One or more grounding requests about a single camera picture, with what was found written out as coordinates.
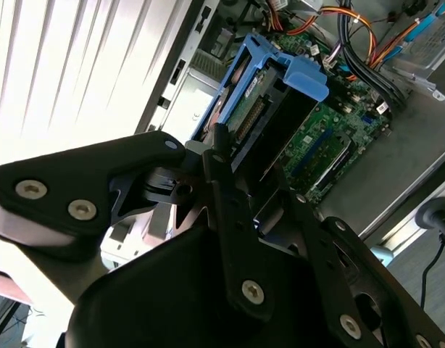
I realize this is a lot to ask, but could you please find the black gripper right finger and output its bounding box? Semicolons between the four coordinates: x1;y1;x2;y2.
276;161;445;348

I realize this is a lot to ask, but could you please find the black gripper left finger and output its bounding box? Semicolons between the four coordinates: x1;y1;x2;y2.
0;122;277;322

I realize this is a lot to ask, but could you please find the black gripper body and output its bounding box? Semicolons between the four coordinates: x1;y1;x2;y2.
59;224;357;348

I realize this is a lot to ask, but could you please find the hard disk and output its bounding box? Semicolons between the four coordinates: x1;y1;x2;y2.
191;32;330;182

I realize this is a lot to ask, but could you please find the blue wire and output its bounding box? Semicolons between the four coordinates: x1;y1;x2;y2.
388;1;445;65

